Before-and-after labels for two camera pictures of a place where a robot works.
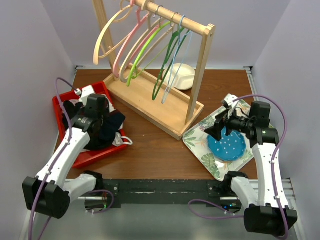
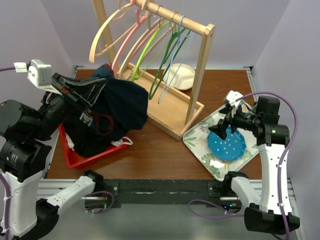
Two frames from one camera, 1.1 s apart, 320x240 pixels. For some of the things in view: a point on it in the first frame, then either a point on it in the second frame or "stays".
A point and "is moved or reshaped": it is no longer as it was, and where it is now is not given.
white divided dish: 179,76 stays
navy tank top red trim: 112,121 is moved or reshaped
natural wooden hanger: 110,49 → 92,54
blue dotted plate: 229,148 stays
